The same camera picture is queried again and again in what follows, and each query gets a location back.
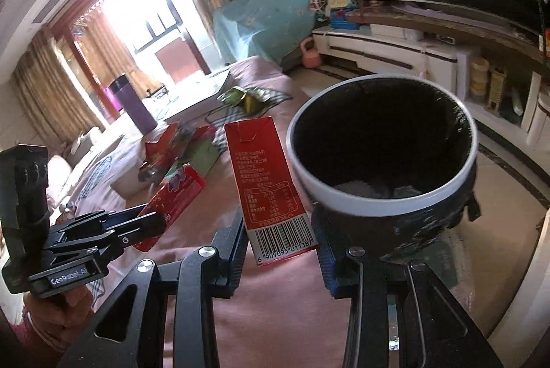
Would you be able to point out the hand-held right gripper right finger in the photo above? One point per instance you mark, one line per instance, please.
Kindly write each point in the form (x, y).
(325, 265)

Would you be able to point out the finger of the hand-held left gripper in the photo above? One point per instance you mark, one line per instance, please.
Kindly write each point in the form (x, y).
(146, 227)
(126, 215)

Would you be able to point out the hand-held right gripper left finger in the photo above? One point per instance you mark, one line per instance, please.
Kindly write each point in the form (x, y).
(238, 249)

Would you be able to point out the red snack packet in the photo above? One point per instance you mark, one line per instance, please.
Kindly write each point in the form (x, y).
(180, 187)

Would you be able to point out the red drink carton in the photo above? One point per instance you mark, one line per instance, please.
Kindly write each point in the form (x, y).
(262, 179)

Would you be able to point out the black bin with white rim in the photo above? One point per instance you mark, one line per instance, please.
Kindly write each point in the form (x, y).
(378, 136)

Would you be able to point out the person's left hand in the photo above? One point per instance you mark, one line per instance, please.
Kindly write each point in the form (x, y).
(60, 316)

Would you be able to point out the light sofa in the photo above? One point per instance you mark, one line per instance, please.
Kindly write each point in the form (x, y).
(60, 174)

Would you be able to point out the pink cloth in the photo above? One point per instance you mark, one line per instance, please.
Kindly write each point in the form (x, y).
(275, 308)

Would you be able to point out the red crumpled wrapper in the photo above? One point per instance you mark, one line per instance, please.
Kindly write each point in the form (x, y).
(161, 144)

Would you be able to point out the green flat packet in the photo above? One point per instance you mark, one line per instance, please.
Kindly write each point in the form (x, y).
(202, 157)

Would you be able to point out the purple thermos bottle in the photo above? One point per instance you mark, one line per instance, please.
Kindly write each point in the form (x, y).
(137, 110)

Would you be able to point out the white flat box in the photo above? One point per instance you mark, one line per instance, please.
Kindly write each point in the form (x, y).
(202, 95)

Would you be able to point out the green crumpled wrapper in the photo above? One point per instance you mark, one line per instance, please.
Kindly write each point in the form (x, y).
(245, 101)

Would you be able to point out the orange sheer curtain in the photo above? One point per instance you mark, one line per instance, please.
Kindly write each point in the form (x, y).
(107, 50)

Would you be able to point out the pink kettlebell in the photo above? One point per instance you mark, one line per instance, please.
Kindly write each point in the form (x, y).
(311, 58)

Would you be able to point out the white television cabinet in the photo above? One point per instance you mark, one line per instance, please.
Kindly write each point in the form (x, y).
(386, 50)

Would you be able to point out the blue cloth-covered furniture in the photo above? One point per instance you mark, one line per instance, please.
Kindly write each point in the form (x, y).
(262, 19)

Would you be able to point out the stack of yellow jars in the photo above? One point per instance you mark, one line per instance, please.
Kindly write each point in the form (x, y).
(479, 78)

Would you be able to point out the blue toy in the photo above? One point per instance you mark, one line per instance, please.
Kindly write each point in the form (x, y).
(340, 22)

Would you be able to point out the wooden stand ornament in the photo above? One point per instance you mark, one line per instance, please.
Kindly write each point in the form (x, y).
(497, 90)

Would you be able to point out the white remote control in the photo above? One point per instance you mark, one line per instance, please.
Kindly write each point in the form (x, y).
(517, 101)

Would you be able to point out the white fan guard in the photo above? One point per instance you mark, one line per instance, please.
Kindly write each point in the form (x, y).
(318, 0)

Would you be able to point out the red orange toy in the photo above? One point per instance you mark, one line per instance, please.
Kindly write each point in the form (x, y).
(545, 43)

